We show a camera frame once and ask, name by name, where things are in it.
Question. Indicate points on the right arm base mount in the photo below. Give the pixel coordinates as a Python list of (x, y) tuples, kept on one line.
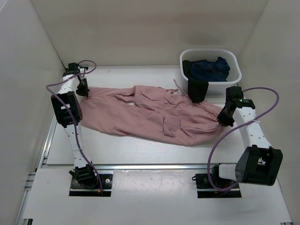
[(205, 190)]

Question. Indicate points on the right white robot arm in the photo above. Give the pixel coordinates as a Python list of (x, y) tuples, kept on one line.
[(260, 162)]

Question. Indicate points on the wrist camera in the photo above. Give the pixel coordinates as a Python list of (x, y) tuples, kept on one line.
[(73, 69), (234, 92)]

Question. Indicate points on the aluminium front rail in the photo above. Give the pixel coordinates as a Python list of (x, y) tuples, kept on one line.
[(133, 167)]

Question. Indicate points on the dark blue garment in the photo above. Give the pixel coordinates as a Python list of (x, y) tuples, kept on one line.
[(210, 71)]

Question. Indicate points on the pink trousers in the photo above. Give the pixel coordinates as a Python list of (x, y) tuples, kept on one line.
[(153, 113)]

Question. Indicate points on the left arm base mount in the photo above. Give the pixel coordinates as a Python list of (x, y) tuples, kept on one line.
[(87, 183)]

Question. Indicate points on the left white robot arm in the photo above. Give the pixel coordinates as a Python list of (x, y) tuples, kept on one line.
[(69, 115)]

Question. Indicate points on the white plastic basket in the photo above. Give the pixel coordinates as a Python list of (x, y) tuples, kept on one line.
[(211, 54)]

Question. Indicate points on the black garment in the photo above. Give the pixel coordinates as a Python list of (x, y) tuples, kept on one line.
[(196, 89)]

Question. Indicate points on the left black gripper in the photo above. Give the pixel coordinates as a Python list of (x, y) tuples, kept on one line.
[(84, 92)]

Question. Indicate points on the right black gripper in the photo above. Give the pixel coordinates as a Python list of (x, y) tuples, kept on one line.
[(223, 121)]

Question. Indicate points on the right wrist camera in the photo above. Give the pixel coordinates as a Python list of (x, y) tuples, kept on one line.
[(234, 92)]

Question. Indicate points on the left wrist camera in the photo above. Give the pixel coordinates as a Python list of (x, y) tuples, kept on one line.
[(73, 69)]

